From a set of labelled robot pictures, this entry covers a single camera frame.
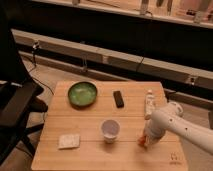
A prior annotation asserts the black office chair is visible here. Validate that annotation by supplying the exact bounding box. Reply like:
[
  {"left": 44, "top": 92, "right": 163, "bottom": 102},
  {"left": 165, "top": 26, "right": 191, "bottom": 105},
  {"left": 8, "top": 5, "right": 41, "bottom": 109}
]
[{"left": 0, "top": 9, "right": 48, "bottom": 166}]

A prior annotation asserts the white squeeze bottle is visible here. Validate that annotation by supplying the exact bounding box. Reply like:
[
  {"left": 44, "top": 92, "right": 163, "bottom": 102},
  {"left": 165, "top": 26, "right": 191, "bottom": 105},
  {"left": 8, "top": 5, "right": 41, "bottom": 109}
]
[{"left": 145, "top": 90, "right": 156, "bottom": 120}]

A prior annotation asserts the black rectangular block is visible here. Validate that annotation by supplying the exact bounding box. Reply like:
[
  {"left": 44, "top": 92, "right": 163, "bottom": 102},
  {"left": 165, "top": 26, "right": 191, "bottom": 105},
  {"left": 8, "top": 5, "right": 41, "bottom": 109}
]
[{"left": 113, "top": 91, "right": 124, "bottom": 108}]

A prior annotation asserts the green ceramic bowl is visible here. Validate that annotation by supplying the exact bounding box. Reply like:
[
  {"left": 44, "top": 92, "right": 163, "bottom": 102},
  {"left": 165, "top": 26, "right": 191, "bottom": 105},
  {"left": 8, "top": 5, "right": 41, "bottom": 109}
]
[{"left": 68, "top": 81, "right": 98, "bottom": 107}]

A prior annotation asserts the long grey rail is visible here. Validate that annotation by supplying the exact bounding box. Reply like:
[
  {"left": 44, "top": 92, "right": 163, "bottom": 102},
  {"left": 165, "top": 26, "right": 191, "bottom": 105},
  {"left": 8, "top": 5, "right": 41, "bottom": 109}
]
[{"left": 12, "top": 29, "right": 213, "bottom": 90}]

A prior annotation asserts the black floor cable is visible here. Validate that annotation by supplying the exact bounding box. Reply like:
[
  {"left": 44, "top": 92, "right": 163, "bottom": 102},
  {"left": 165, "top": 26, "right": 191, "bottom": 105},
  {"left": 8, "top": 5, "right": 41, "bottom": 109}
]
[{"left": 20, "top": 43, "right": 55, "bottom": 96}]

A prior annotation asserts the red orange pepper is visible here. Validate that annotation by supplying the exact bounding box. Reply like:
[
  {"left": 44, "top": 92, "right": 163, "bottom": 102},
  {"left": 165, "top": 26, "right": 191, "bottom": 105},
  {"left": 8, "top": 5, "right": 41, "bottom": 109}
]
[{"left": 138, "top": 134, "right": 147, "bottom": 146}]

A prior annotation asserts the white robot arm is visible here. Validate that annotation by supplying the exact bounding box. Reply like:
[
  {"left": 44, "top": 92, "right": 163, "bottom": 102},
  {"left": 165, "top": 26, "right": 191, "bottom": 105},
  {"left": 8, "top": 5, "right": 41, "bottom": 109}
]
[{"left": 143, "top": 102, "right": 213, "bottom": 155}]

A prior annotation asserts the white paper cup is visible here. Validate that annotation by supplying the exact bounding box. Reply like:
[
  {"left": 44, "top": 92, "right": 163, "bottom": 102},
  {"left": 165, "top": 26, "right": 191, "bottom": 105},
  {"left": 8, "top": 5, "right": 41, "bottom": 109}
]
[{"left": 101, "top": 119, "right": 120, "bottom": 143}]

